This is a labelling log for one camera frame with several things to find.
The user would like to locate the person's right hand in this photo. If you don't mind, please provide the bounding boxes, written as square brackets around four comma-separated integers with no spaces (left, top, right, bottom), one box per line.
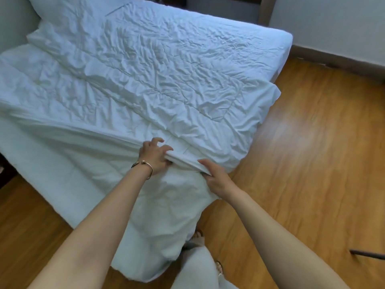
[197,158,242,201]

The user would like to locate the person's left hand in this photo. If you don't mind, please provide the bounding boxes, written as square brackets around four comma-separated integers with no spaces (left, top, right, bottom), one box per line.
[138,137,174,176]

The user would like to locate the white wrinkled duvet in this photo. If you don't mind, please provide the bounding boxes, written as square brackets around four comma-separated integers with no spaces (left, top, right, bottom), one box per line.
[0,0,282,190]

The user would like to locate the person's right forearm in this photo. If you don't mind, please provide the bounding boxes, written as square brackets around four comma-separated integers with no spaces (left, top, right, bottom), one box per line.
[228,188,352,289]

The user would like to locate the person's left forearm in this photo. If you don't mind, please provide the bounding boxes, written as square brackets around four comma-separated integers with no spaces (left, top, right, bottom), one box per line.
[26,164,154,289]

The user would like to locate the bed mattress with white sheet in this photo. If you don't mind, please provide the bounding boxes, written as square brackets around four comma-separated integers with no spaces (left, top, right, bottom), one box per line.
[0,25,294,283]

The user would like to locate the light grey trousers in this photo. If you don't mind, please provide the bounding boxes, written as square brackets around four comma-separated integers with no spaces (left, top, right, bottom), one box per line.
[169,238,239,289]

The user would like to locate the white pillow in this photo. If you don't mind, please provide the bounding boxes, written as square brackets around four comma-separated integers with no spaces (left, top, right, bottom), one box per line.
[23,0,136,29]

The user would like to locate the grey baseboard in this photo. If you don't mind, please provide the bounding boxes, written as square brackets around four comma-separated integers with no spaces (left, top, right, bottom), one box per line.
[289,44,385,85]

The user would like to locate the black rod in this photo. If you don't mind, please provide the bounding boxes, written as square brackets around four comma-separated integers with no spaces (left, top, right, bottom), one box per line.
[350,249,385,261]

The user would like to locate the thin gold bracelet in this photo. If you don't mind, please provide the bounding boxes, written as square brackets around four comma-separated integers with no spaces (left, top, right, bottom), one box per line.
[131,160,154,180]

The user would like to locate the wooden door frame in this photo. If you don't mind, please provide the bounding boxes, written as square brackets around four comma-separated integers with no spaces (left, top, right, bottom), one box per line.
[258,0,275,26]

